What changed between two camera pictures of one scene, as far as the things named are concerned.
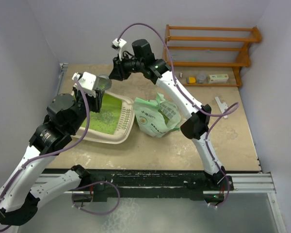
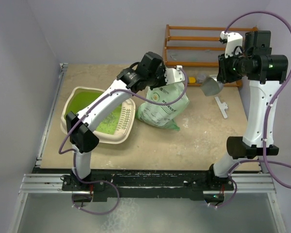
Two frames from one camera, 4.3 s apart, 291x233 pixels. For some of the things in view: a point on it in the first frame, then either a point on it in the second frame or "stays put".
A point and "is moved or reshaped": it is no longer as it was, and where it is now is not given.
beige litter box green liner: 113,124 stays put
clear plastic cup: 201,78 stays put
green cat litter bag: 155,118 is moved or reshaped
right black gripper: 118,73 → 224,76
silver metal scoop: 103,82 → 210,87
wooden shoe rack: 245,61 stays put
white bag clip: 222,106 stays put
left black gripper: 96,101 → 161,70
